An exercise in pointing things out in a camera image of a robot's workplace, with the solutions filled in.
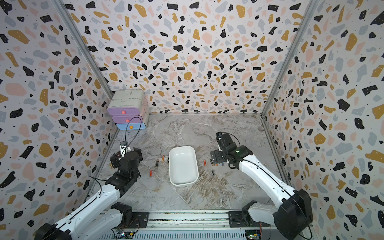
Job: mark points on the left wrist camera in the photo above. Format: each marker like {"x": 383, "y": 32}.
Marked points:
{"x": 124, "y": 148}

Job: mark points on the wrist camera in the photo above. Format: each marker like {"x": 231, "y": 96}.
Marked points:
{"x": 225, "y": 142}
{"x": 124, "y": 148}

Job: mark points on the aluminium rail frame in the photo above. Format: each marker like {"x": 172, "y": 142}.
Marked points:
{"x": 192, "y": 225}

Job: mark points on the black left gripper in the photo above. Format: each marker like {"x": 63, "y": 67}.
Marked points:
{"x": 114, "y": 162}

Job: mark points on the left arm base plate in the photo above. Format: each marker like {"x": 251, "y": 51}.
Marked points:
{"x": 134, "y": 220}

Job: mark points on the circuit board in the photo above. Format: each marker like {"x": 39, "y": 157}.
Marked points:
{"x": 253, "y": 235}
{"x": 121, "y": 235}

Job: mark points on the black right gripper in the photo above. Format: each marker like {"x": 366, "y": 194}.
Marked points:
{"x": 215, "y": 153}

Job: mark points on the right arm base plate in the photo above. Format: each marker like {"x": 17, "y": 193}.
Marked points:
{"x": 237, "y": 219}

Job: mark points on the white plastic storage box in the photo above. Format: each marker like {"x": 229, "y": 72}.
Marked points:
{"x": 183, "y": 166}

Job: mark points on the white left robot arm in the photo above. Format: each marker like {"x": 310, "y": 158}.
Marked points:
{"x": 103, "y": 211}

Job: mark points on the pastel mini drawer unit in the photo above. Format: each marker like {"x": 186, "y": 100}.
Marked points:
{"x": 129, "y": 109}

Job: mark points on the left circuit board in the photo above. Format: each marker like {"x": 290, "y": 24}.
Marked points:
{"x": 121, "y": 235}

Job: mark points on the right circuit board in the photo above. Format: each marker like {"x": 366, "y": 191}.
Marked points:
{"x": 253, "y": 235}

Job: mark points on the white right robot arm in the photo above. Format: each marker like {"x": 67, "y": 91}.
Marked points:
{"x": 292, "y": 212}

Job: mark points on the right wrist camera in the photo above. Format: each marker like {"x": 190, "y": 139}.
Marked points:
{"x": 225, "y": 142}

